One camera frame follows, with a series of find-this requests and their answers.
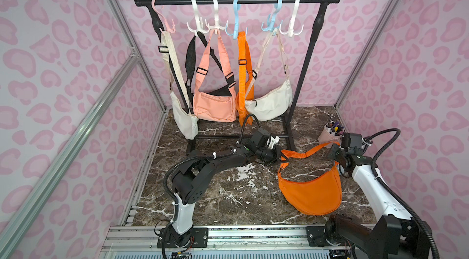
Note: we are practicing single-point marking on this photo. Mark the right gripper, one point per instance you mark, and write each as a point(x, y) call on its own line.
point(335, 152)

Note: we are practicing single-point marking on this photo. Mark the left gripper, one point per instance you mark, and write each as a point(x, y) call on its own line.
point(270, 153)

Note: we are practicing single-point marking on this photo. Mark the large orange crescent bag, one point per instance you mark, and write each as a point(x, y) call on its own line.
point(317, 197)

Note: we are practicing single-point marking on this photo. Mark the cream white crescent bag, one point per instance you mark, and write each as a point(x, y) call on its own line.
point(277, 101)

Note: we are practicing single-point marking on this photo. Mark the pink shoulder bag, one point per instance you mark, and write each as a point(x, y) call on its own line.
point(212, 107)

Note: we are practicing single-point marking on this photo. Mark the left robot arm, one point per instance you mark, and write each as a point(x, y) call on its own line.
point(187, 181)

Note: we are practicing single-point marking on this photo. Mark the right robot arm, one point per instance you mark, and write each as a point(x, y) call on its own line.
point(399, 232)

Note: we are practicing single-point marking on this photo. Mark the small orange sling bag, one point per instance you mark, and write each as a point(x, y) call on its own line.
point(245, 77)

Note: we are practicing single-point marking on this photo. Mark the white plastic hook right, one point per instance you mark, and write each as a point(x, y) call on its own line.
point(290, 32)

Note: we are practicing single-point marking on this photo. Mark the white plastic hook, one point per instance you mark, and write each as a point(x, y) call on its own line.
point(198, 20)
point(217, 27)
point(290, 32)

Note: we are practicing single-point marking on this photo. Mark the black sling bag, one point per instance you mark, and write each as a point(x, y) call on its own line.
point(190, 65)

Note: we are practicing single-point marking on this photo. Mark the light blue hook right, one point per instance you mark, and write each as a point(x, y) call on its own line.
point(271, 18)

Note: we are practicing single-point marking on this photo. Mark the light blue hook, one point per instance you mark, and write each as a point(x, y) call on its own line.
point(236, 26)
point(271, 18)

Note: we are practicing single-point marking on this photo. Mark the light blue hook left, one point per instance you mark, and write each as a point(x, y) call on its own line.
point(236, 26)

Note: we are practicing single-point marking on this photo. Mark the pink plastic hook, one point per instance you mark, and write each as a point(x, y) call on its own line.
point(164, 24)

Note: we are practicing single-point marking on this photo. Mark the pink pen cup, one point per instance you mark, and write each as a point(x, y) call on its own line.
point(332, 132)

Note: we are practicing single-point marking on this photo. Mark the black garment rack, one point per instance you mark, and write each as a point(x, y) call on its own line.
point(316, 29)

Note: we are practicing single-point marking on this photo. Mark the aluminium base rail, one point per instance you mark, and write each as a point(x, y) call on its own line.
point(229, 242)

